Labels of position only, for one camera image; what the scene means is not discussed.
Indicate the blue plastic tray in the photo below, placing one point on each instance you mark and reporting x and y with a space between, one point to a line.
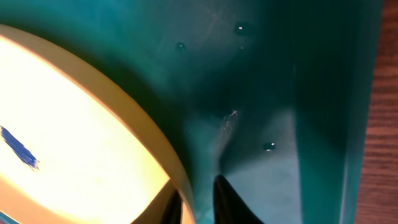
272 94

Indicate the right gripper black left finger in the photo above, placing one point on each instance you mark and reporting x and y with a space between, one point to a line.
173 211

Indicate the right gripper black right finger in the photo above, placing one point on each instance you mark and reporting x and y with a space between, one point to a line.
228 206

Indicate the yellow plate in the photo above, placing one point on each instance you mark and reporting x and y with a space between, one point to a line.
75 147

